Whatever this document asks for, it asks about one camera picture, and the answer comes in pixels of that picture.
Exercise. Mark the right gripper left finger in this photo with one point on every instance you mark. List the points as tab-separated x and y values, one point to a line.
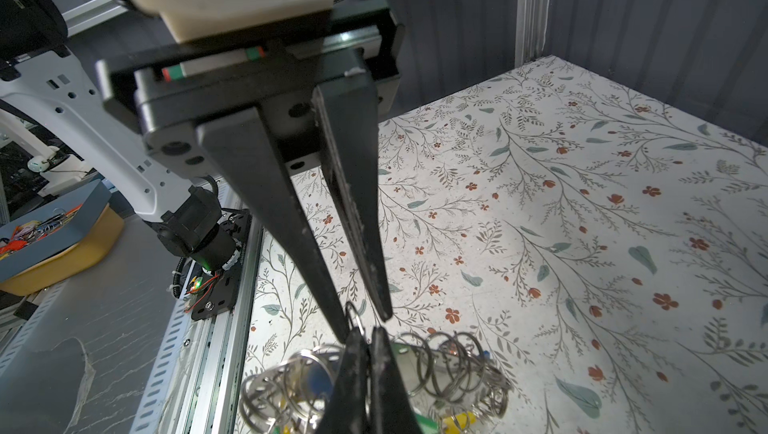
346	410

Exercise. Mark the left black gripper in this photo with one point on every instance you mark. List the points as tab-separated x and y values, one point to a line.
297	92

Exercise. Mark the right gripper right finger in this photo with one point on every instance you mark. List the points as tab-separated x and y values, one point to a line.
390	411

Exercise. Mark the key with green tag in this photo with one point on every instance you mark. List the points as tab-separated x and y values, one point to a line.
415	362

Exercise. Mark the keyring bunch with grey strap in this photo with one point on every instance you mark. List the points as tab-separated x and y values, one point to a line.
471	392

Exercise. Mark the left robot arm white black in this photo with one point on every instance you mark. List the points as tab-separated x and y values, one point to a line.
41	78

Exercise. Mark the floral table mat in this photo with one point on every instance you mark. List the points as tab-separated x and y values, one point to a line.
608	251

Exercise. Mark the blue yellow box outside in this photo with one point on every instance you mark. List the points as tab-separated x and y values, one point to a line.
58	240

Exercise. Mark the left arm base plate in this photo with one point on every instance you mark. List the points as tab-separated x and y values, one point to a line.
206	293

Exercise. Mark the white cable duct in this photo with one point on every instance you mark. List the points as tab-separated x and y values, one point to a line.
155	395

